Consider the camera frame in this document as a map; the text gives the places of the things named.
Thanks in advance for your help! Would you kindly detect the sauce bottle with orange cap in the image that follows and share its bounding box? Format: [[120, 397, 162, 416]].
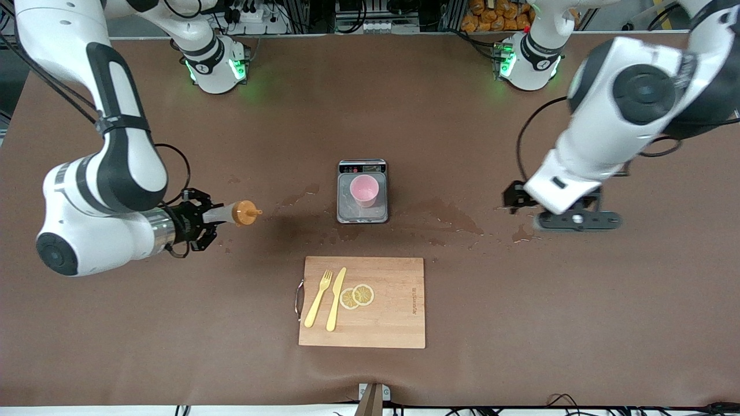
[[202, 200, 262, 227]]

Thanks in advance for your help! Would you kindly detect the pink plastic cup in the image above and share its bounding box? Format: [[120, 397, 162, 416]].
[[350, 174, 380, 207]]

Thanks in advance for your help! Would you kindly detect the yellow plastic fork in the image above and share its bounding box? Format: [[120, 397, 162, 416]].
[[304, 269, 334, 328]]

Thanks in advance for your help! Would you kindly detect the yellow plastic knife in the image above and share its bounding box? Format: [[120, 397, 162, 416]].
[[325, 267, 347, 332]]

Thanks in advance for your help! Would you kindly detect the silver kitchen scale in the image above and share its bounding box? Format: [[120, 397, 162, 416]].
[[336, 159, 389, 224]]

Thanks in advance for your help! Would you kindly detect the brown table cover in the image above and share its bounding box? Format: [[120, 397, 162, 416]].
[[0, 32, 740, 408]]

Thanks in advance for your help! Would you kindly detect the wooden cutting board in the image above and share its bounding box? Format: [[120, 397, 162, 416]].
[[295, 257, 427, 349]]

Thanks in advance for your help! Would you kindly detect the orange snack packets pile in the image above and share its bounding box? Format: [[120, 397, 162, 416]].
[[461, 0, 580, 32]]

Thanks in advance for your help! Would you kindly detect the white power strip with plugs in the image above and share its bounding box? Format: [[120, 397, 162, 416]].
[[217, 5, 290, 34]]

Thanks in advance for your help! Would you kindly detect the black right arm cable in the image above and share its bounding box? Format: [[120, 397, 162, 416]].
[[0, 32, 191, 206]]

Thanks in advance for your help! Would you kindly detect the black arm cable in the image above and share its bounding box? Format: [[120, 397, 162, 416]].
[[516, 95, 683, 184], [0, 32, 191, 206]]

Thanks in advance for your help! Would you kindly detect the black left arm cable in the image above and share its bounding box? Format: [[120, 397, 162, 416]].
[[516, 95, 683, 184]]

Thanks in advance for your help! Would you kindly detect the black cables bundle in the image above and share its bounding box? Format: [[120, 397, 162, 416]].
[[543, 394, 740, 416]]

